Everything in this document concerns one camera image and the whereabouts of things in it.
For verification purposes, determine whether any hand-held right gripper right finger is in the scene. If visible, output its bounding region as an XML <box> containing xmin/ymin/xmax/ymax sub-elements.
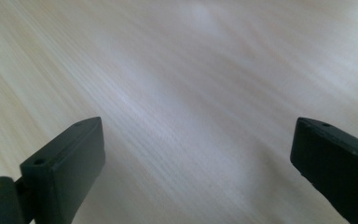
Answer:
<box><xmin>289</xmin><ymin>117</ymin><xmax>358</xmax><ymax>224</ymax></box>

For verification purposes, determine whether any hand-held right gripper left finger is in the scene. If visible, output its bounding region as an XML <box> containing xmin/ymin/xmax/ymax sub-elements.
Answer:
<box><xmin>20</xmin><ymin>116</ymin><xmax>106</xmax><ymax>224</ymax></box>

